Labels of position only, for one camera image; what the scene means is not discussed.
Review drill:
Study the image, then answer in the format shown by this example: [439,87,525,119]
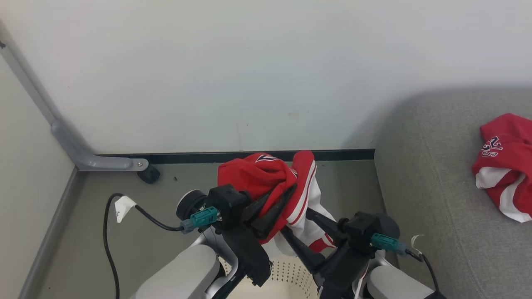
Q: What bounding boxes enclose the red jersey with navy letters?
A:
[472,113,532,223]

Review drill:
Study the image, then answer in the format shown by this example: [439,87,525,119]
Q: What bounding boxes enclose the black wall baseboard strip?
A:
[95,148,376,165]

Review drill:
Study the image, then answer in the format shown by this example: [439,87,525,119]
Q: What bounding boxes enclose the grey fabric sofa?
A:
[374,86,532,299]

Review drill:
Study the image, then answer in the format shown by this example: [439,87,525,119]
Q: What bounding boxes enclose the cream plastic laundry basket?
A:
[218,254,321,299]

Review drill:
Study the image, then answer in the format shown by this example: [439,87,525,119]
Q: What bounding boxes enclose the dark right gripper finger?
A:
[305,208,348,246]
[280,227,328,273]

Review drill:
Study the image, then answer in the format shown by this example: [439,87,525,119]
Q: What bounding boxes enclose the teal left cable connector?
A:
[180,206,219,234]

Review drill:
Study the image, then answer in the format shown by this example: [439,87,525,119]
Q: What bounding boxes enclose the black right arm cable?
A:
[405,248,448,299]

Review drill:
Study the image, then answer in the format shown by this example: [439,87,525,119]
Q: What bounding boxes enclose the red white striped garment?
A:
[217,150,336,257]

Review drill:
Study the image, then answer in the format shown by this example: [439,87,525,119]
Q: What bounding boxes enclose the teal right cable connector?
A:
[370,233,409,255]

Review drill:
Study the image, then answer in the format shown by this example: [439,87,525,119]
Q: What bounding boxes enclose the black rubber frame foot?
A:
[137,164,161,185]

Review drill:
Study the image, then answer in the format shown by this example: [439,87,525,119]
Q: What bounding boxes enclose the grey metal frame leg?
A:
[0,20,149,172]

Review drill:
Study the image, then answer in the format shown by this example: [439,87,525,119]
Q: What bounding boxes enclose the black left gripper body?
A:
[220,224,273,288]

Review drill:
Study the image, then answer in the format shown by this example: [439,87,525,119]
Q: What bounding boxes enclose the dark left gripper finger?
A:
[251,184,298,241]
[242,189,278,223]

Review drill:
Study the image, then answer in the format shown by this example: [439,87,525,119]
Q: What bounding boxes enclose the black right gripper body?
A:
[311,244,371,299]

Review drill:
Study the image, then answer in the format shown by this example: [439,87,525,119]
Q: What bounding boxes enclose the teal cable connector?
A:
[370,233,409,255]
[180,206,219,234]

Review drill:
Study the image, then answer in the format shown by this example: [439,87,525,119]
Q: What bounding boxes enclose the white left cable tag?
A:
[114,196,137,224]

